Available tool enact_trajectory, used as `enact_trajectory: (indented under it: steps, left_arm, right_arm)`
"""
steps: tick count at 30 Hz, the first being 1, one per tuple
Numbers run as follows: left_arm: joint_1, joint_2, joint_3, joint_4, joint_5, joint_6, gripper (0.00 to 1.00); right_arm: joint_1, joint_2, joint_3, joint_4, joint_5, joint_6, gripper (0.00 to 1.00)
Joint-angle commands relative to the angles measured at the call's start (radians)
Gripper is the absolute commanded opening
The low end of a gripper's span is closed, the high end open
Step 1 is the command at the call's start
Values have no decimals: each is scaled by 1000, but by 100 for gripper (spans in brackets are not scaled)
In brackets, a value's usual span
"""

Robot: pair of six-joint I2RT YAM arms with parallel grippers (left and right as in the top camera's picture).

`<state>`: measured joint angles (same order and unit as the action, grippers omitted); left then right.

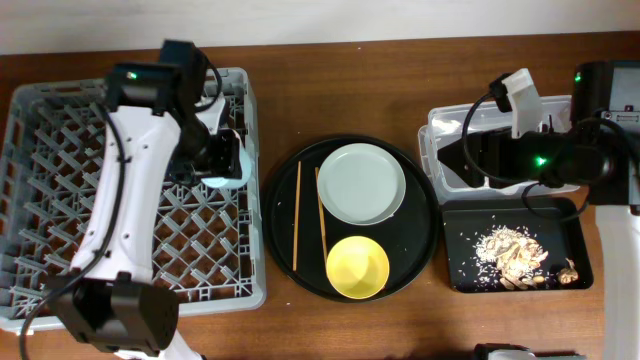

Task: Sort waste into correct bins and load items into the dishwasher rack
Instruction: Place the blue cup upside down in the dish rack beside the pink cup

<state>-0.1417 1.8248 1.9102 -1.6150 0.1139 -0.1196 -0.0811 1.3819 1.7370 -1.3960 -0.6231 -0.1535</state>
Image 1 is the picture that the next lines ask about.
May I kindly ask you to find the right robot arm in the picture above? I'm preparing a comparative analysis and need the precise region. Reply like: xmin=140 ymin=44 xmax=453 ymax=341
xmin=435 ymin=61 xmax=639 ymax=359

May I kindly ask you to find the grey plastic dishwasher rack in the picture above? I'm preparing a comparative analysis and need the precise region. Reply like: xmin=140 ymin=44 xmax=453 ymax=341
xmin=1 ymin=79 xmax=266 ymax=333

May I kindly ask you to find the food scraps pile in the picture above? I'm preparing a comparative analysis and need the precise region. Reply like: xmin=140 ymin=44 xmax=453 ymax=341
xmin=474 ymin=226 xmax=549 ymax=290

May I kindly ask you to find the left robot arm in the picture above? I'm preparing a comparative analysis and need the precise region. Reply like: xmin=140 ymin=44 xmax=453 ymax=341
xmin=42 ymin=40 xmax=252 ymax=359

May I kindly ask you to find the black rectangular tray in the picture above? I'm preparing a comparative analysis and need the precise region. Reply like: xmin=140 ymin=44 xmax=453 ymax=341
xmin=443 ymin=197 xmax=594 ymax=293

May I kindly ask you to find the light grey plate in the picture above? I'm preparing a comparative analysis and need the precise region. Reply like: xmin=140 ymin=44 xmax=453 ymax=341
xmin=317 ymin=143 xmax=407 ymax=226

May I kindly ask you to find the blue plastic cup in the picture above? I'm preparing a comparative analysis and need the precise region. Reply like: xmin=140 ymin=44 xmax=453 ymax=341
xmin=200 ymin=146 xmax=252 ymax=189

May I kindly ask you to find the clear plastic bin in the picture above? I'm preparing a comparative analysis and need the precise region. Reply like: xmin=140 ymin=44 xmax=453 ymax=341
xmin=418 ymin=95 xmax=579 ymax=204

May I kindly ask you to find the wooden chopstick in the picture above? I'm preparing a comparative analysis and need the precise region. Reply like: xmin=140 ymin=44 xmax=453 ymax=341
xmin=292 ymin=161 xmax=302 ymax=273
xmin=314 ymin=167 xmax=328 ymax=267

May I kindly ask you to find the round black tray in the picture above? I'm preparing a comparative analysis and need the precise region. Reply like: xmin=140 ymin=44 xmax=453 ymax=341
xmin=261 ymin=135 xmax=442 ymax=303

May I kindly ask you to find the small brown food scrap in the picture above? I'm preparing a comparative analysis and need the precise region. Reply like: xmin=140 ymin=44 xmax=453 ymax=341
xmin=557 ymin=258 xmax=579 ymax=285

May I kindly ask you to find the yellow plastic bowl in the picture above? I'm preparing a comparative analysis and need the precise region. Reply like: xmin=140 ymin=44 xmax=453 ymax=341
xmin=325 ymin=236 xmax=390 ymax=300

